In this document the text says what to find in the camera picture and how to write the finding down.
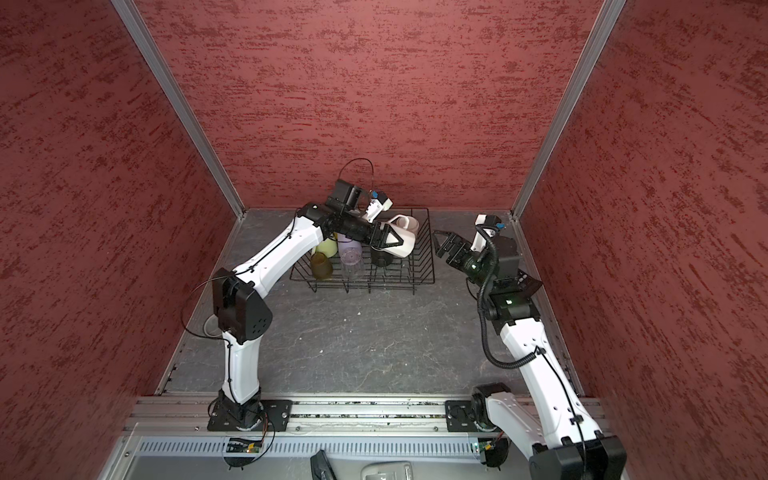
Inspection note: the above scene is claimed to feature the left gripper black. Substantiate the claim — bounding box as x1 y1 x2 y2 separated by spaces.
340 210 402 249

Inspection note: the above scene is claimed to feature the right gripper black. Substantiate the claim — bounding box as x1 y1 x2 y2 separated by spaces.
432 229 495 290

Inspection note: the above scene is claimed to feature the black mug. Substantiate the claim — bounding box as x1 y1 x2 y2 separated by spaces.
370 249 394 268

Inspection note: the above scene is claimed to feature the cream white mug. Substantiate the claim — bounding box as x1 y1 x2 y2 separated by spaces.
384 214 420 258

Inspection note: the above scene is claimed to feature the clear glass cup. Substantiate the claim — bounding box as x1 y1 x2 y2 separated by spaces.
339 248 364 282

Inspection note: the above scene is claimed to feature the pale green mug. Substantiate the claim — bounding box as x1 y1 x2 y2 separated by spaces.
314 237 338 258

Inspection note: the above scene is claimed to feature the olive green glass cup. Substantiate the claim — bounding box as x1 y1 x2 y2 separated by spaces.
310 251 333 280

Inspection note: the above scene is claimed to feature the lilac plastic cup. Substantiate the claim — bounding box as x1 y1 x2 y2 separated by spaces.
337 234 362 256

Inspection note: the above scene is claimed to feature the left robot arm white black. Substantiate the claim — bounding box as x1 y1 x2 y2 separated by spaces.
198 178 415 432

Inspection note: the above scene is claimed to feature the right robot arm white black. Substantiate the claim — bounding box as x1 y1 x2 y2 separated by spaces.
433 225 627 479

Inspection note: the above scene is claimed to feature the black calculator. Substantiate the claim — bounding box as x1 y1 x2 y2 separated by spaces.
517 270 543 297

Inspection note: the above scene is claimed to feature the tape roll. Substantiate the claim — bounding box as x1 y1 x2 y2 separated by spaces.
202 314 221 338

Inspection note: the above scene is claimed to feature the grey device at bottom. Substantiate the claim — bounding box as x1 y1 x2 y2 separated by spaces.
361 461 414 480

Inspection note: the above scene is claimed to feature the black object at bottom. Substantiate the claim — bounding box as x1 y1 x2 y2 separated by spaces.
310 450 337 480

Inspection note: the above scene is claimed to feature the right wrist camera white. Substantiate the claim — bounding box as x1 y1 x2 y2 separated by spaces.
471 214 505 252

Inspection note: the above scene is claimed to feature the black wire dish rack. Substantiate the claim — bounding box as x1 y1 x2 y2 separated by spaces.
289 207 435 293

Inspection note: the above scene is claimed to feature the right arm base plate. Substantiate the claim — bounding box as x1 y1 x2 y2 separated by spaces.
444 399 527 433

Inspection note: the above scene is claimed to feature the aluminium rail frame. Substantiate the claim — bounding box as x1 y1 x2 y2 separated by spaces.
101 394 611 479

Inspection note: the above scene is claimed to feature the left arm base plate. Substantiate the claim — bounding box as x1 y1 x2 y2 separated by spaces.
207 399 294 434

